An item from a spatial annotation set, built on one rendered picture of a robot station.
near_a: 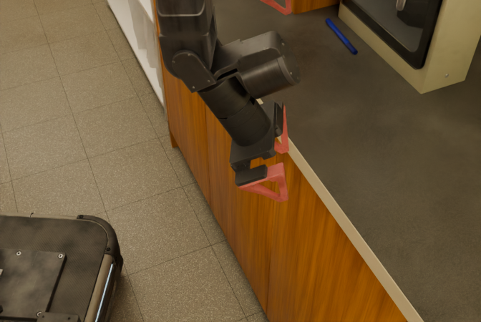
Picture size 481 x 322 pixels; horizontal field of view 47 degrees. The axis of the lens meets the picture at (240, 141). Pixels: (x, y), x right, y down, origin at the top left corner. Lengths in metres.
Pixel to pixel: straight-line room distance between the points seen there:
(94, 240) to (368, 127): 1.01
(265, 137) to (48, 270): 1.12
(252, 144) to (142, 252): 1.33
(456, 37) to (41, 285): 1.26
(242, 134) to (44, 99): 2.06
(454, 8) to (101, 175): 1.60
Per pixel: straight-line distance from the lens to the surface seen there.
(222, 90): 0.69
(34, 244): 1.83
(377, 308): 1.02
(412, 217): 0.94
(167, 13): 0.63
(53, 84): 2.80
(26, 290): 1.72
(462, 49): 1.17
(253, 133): 0.73
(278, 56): 0.66
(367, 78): 1.19
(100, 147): 2.41
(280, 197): 0.78
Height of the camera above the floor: 1.64
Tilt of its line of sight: 44 degrees down
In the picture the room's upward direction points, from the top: straight up
